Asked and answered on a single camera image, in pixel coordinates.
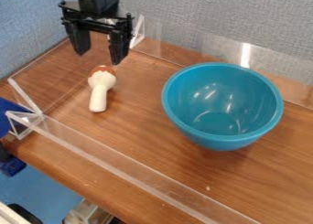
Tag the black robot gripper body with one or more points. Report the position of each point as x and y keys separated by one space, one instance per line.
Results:
x=97 y=16

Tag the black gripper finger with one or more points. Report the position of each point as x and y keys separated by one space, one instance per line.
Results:
x=78 y=36
x=119 y=39

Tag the white brown plush mushroom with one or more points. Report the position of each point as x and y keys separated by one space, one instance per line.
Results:
x=101 y=80

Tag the blue plastic bowl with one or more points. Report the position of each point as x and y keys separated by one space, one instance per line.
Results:
x=222 y=105

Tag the clear acrylic left barrier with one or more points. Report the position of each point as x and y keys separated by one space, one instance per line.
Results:
x=52 y=82

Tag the clear acrylic barrier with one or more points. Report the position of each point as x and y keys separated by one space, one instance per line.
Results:
x=186 y=45
x=173 y=194
x=52 y=82

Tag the clear acrylic front barrier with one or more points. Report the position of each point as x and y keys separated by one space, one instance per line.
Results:
x=173 y=194

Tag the clear acrylic back barrier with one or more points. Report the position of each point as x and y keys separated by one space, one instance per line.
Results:
x=186 y=45

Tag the blue clamp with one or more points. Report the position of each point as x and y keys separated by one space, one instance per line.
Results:
x=10 y=165

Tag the clear box under table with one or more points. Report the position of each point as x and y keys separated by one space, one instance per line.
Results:
x=87 y=213

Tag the black white object bottom left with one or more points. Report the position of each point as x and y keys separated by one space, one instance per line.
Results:
x=16 y=216

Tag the clear acrylic corner bracket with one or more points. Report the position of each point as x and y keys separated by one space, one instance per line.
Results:
x=137 y=32

